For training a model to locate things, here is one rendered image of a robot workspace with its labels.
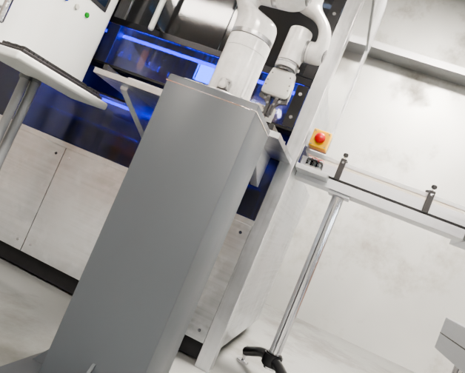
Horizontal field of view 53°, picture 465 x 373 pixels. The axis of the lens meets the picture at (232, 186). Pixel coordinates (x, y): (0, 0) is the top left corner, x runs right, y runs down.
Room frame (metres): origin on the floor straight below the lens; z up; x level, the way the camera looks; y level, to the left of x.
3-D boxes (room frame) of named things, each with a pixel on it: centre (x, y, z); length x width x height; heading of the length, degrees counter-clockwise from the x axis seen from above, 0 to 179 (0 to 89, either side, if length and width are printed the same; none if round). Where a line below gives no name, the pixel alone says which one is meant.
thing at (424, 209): (1.89, -0.56, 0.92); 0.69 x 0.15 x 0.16; 75
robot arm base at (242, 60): (1.26, 0.11, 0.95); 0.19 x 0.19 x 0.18
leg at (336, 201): (1.92, -0.42, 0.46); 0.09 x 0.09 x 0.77; 75
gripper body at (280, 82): (1.62, -0.01, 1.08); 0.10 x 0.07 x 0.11; 75
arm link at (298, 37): (1.62, -0.02, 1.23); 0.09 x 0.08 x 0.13; 72
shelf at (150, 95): (1.75, 0.20, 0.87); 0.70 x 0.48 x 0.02; 75
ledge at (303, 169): (1.86, -0.28, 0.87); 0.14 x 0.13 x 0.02; 165
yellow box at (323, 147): (1.82, -0.25, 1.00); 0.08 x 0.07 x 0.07; 165
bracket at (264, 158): (1.68, -0.04, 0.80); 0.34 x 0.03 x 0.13; 165
